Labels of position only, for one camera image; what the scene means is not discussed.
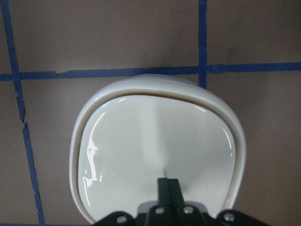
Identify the white trash can with lid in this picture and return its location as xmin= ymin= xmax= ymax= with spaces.
xmin=69 ymin=74 xmax=246 ymax=224

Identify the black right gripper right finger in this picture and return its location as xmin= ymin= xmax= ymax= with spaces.
xmin=165 ymin=179 xmax=267 ymax=226

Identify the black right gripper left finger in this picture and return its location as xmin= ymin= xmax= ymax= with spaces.
xmin=94 ymin=178 xmax=169 ymax=226

